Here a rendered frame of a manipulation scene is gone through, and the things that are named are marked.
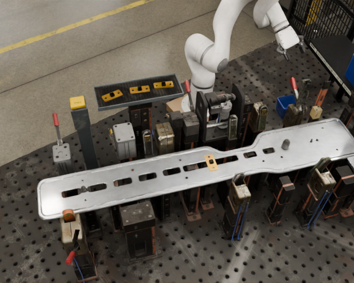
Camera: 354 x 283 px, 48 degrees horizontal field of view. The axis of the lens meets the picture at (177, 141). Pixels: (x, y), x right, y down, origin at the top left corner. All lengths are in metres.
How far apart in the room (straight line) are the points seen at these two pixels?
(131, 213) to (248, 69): 1.42
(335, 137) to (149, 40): 2.49
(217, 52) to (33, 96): 2.05
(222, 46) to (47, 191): 0.98
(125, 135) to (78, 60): 2.26
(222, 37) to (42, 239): 1.20
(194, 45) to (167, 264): 1.00
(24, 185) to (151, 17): 2.68
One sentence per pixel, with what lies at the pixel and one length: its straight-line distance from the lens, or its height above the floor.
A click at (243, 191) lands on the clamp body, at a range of 1.57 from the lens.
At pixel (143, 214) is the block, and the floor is 1.03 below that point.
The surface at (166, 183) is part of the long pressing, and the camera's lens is 1.61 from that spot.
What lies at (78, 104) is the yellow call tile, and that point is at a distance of 1.71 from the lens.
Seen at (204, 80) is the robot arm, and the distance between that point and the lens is 1.99.
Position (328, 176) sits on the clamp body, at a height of 1.04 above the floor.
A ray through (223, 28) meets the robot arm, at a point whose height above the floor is 1.30.
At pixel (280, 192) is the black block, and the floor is 0.95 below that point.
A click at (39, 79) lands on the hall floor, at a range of 3.71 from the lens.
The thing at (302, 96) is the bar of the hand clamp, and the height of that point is 1.14.
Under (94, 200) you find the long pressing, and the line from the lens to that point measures 1.60.
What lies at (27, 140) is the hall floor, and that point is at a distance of 3.23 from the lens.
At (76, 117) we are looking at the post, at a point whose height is 1.11.
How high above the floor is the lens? 2.34
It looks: 50 degrees down
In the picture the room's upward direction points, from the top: 2 degrees clockwise
